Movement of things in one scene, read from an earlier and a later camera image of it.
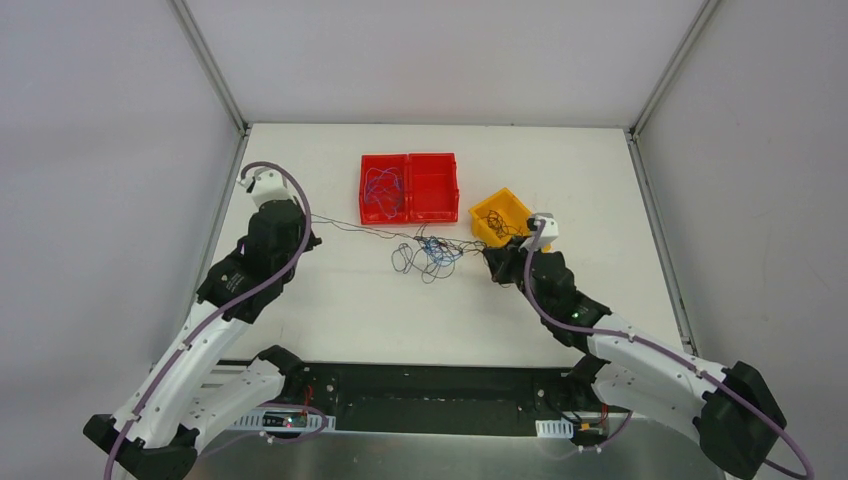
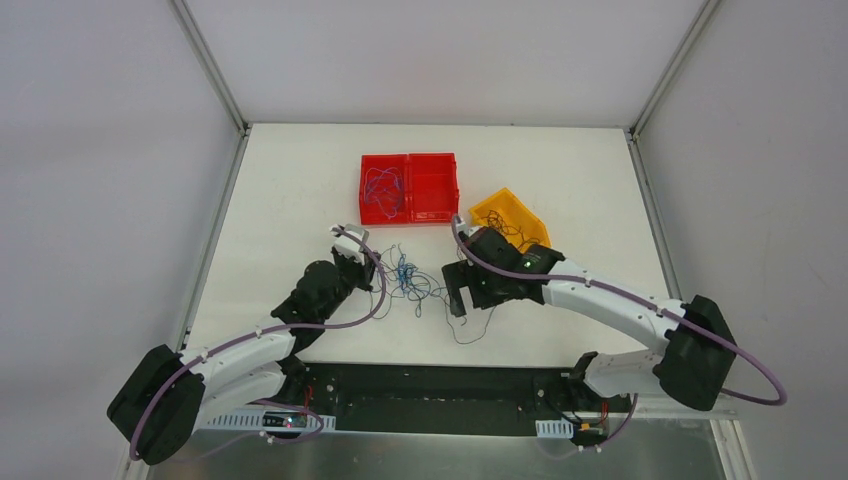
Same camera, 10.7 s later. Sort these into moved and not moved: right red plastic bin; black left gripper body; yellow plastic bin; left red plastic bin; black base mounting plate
Moved: black left gripper body
Not moved: right red plastic bin; left red plastic bin; yellow plastic bin; black base mounting plate
